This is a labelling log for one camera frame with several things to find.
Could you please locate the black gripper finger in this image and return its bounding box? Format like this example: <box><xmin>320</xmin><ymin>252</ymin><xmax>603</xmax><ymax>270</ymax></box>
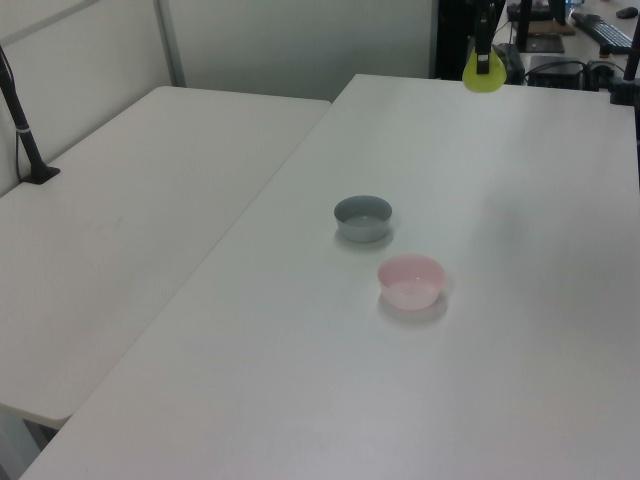
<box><xmin>474</xmin><ymin>0</ymin><xmax>498</xmax><ymax>76</ymax></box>

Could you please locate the green pear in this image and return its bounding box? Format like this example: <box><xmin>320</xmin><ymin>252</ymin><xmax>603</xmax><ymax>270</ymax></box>
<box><xmin>460</xmin><ymin>43</ymin><xmax>507</xmax><ymax>95</ymax></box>

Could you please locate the grey plastic bowl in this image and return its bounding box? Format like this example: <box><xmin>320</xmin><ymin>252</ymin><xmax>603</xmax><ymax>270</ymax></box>
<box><xmin>333</xmin><ymin>194</ymin><xmax>393</xmax><ymax>244</ymax></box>

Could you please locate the pink plastic bowl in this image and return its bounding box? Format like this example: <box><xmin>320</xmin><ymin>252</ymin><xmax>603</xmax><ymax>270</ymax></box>
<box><xmin>376</xmin><ymin>253</ymin><xmax>446</xmax><ymax>311</ymax></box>

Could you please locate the black cabinet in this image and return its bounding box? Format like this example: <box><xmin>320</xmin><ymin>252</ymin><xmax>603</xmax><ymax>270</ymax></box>
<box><xmin>428</xmin><ymin>0</ymin><xmax>482</xmax><ymax>82</ymax></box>

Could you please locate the black flat pad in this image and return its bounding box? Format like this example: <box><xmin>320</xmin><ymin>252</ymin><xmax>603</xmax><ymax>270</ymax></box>
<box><xmin>524</xmin><ymin>32</ymin><xmax>567</xmax><ymax>55</ymax></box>

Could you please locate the brown board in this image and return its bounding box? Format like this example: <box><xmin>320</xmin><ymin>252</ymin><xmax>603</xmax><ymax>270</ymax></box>
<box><xmin>527</xmin><ymin>18</ymin><xmax>577</xmax><ymax>37</ymax></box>

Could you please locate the black keyboard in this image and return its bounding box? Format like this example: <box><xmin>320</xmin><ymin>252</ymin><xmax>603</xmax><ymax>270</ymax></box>
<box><xmin>570</xmin><ymin>12</ymin><xmax>634</xmax><ymax>49</ymax></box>

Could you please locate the white adjacent table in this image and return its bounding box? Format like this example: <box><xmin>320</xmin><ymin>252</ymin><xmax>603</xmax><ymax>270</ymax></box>
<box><xmin>0</xmin><ymin>85</ymin><xmax>334</xmax><ymax>422</ymax></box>

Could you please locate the black stand post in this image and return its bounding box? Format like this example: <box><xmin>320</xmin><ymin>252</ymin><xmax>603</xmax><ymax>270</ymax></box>
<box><xmin>514</xmin><ymin>0</ymin><xmax>533</xmax><ymax>52</ymax></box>

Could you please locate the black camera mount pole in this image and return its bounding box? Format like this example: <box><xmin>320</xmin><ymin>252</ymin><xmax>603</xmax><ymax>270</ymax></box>
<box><xmin>0</xmin><ymin>43</ymin><xmax>62</xmax><ymax>187</ymax></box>
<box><xmin>607</xmin><ymin>27</ymin><xmax>640</xmax><ymax>107</ymax></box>

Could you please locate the grey metal partition post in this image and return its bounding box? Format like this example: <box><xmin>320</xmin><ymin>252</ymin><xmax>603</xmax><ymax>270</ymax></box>
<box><xmin>153</xmin><ymin>0</ymin><xmax>188</xmax><ymax>89</ymax></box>

